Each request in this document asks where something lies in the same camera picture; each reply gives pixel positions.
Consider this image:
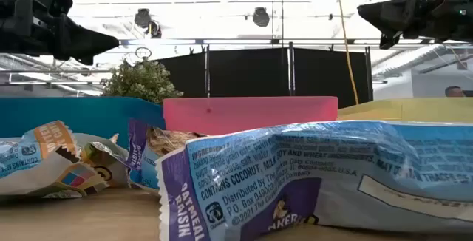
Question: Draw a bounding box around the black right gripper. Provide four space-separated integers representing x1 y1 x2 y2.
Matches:
357 0 473 50

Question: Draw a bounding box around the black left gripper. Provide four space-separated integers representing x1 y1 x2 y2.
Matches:
0 0 120 67

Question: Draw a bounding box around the oatmeal raisin granola bar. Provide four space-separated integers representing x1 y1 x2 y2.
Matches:
154 119 473 241
127 118 208 194

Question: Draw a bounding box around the round black ceiling fixture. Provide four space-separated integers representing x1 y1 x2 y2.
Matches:
133 7 152 29
252 7 271 28

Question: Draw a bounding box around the small green potted plant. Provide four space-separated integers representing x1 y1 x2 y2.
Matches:
100 58 185 105

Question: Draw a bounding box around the blue plastic bin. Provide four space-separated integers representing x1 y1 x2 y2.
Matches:
0 96 166 150

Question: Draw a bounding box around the yellow plastic bin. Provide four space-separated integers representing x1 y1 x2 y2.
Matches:
336 97 473 124

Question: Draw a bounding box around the person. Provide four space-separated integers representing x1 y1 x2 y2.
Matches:
444 85 467 98

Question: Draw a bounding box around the black partition screen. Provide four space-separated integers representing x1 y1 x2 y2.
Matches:
154 44 374 109

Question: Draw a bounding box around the red plastic bin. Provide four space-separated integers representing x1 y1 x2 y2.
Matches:
162 95 339 137

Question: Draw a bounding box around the yellow hanging cable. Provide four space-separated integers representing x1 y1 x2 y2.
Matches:
334 0 360 106

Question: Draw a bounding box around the black rig frame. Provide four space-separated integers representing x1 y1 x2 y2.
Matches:
117 37 473 48

